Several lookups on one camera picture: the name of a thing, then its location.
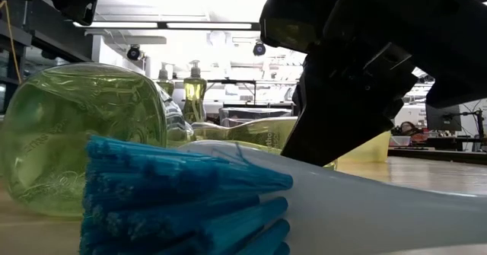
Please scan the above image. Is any yellow translucent bin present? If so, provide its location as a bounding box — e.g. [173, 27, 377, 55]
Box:
[336, 130, 392, 164]

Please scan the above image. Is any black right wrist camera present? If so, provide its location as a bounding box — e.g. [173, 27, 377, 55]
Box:
[259, 0, 345, 54]

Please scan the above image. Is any small white tub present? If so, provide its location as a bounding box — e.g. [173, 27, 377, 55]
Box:
[390, 135, 412, 148]

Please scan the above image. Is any overhead light strip bar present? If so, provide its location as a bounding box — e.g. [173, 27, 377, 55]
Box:
[72, 20, 263, 32]

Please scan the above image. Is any clear plastic bin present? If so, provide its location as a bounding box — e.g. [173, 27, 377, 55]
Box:
[218, 107, 293, 129]

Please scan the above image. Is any blue dish brush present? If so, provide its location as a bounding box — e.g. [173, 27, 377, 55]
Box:
[78, 134, 487, 255]

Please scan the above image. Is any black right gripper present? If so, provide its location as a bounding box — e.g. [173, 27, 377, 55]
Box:
[330, 0, 487, 110]

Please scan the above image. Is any yellow hanging cable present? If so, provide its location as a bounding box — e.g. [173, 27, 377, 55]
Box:
[0, 0, 21, 74]

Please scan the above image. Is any black background table frame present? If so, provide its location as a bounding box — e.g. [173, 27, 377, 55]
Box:
[207, 78, 301, 107]

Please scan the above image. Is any black computer monitor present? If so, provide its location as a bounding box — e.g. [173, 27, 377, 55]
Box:
[425, 104, 463, 132]

